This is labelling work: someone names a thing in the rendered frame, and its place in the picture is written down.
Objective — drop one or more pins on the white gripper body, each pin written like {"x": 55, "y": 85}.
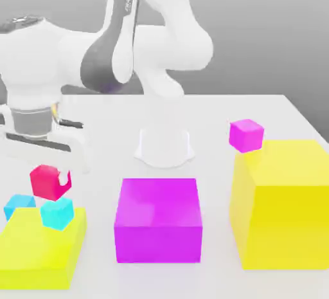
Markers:
{"x": 38, "y": 142}

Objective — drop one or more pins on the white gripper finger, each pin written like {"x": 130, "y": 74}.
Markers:
{"x": 63, "y": 177}

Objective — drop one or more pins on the small red cube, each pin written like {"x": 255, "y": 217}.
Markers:
{"x": 45, "y": 183}

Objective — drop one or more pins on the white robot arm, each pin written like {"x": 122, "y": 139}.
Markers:
{"x": 164, "y": 47}

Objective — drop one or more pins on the small turquoise cube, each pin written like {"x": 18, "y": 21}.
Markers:
{"x": 56, "y": 214}

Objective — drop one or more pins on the small sky blue cube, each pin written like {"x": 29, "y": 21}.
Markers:
{"x": 18, "y": 201}

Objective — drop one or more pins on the small magenta cube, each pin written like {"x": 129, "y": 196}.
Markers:
{"x": 246, "y": 135}

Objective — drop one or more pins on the large lime yellow box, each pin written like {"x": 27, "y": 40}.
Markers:
{"x": 38, "y": 250}

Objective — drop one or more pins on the large magenta box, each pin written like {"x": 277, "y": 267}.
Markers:
{"x": 158, "y": 224}

